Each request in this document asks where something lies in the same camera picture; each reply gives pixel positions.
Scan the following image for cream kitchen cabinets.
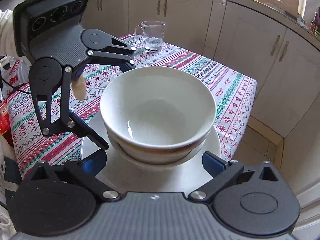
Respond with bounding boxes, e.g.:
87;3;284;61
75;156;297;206
81;0;319;200

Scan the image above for white plate with fruit print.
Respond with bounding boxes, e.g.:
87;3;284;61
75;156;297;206
88;112;221;196

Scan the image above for clear glass mug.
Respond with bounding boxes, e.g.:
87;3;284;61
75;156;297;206
134;21;166;52

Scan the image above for white red plastic bag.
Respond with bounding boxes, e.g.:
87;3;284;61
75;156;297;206
1;56;30;99

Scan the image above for operator hand under gripper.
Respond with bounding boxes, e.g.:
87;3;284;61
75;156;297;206
71;75;86;101

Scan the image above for black cable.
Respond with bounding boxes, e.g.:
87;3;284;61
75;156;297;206
0;74;33;95

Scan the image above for white bowl pink flowers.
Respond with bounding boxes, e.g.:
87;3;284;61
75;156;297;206
100;67;217;153

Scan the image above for patterned red green tablecloth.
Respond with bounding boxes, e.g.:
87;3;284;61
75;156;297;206
7;43;257;176

